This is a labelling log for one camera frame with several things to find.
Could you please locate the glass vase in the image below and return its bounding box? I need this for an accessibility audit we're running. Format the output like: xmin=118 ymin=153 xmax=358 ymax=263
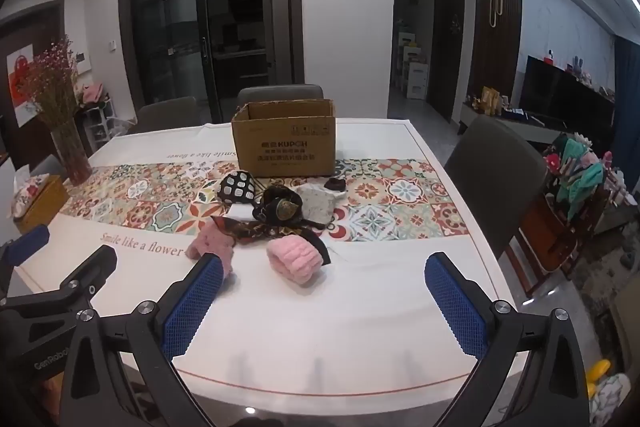
xmin=50 ymin=119 xmax=94 ymax=186

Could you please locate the light pink fluffy band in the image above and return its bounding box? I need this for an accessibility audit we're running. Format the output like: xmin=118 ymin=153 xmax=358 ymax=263
xmin=265 ymin=237 xmax=324 ymax=276

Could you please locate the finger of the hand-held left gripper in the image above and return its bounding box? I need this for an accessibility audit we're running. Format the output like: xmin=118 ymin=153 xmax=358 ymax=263
xmin=0 ymin=224 xmax=51 ymax=279
xmin=0 ymin=244 xmax=119 ymax=323

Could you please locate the grey television cabinet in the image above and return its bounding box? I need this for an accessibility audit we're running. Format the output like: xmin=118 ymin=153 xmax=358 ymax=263
xmin=457 ymin=101 xmax=568 ymax=144

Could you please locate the brown cardboard box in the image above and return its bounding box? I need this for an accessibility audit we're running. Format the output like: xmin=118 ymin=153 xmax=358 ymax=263
xmin=231 ymin=99 xmax=337 ymax=178

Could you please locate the green clothes pile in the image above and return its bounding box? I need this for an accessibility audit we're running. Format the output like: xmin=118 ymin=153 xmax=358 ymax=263
xmin=542 ymin=134 xmax=615 ymax=219

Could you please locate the tile print tablecloth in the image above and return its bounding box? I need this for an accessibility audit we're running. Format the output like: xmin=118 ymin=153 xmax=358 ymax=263
xmin=14 ymin=119 xmax=502 ymax=404

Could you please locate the wooden high chair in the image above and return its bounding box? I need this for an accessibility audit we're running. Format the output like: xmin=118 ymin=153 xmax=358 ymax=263
xmin=504 ymin=147 xmax=628 ymax=299

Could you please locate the dusty pink fuzzy band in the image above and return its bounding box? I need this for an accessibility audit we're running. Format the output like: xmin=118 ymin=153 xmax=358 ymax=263
xmin=185 ymin=226 xmax=239 ymax=282

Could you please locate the dark gold patterned scarf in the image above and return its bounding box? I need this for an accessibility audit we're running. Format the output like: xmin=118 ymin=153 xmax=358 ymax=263
xmin=210 ymin=186 xmax=333 ymax=267

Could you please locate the black television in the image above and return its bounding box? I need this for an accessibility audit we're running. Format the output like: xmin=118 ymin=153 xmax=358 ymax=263
xmin=519 ymin=55 xmax=617 ymax=131

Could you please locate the floral white cloth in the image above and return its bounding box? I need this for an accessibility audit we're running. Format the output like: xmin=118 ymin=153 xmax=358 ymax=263
xmin=590 ymin=373 xmax=634 ymax=426

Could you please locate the blue curtain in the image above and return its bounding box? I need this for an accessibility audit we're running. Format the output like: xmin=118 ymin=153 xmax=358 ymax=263
xmin=612 ymin=34 xmax=640 ymax=168

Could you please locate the black white patterned cloth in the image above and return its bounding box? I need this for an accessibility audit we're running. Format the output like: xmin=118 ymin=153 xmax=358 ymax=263
xmin=217 ymin=171 xmax=259 ymax=204

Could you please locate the pink dried flower bouquet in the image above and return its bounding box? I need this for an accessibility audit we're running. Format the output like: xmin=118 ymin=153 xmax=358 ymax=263
xmin=16 ymin=36 xmax=84 ymax=128

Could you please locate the dark wooden door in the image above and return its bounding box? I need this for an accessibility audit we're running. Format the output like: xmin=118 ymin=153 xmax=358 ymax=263
xmin=433 ymin=0 xmax=466 ymax=124

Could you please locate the grey dining chair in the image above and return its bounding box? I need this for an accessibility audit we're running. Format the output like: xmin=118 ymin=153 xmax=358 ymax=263
xmin=237 ymin=84 xmax=325 ymax=108
xmin=134 ymin=96 xmax=202 ymax=134
xmin=443 ymin=114 xmax=549 ymax=259

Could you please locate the yellow plastic toy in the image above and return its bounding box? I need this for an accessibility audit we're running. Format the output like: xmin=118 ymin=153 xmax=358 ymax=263
xmin=584 ymin=359 xmax=614 ymax=404

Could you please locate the white hallway storage cabinet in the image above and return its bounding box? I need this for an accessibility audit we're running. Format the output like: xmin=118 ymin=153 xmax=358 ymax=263
xmin=397 ymin=31 xmax=431 ymax=101

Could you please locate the dark cabinet with gold handles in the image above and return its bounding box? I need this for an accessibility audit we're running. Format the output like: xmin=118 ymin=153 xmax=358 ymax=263
xmin=472 ymin=0 xmax=524 ymax=116

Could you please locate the yellow tissue box floral cover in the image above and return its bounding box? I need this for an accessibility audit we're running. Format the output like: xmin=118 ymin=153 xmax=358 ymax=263
xmin=10 ymin=173 xmax=71 ymax=234

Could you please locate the grey speckled cloth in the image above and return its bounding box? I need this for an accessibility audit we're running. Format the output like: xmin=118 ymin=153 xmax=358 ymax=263
xmin=295 ymin=184 xmax=337 ymax=229

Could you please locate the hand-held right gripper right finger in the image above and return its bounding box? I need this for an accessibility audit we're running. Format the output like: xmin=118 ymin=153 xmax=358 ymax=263
xmin=424 ymin=252 xmax=591 ymax=427

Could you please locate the red white wall poster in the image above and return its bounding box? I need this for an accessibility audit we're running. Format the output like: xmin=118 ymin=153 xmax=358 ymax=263
xmin=7 ymin=41 xmax=42 ymax=128

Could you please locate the white shoe rack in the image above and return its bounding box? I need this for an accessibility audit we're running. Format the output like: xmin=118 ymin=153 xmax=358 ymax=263
xmin=79 ymin=101 xmax=127 ymax=158

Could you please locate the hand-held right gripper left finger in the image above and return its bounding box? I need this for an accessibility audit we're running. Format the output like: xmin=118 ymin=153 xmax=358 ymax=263
xmin=59 ymin=254 xmax=226 ymax=427

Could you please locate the black framed sliding glass door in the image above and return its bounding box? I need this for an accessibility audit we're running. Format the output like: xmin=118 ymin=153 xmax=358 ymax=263
xmin=119 ymin=0 xmax=304 ymax=124

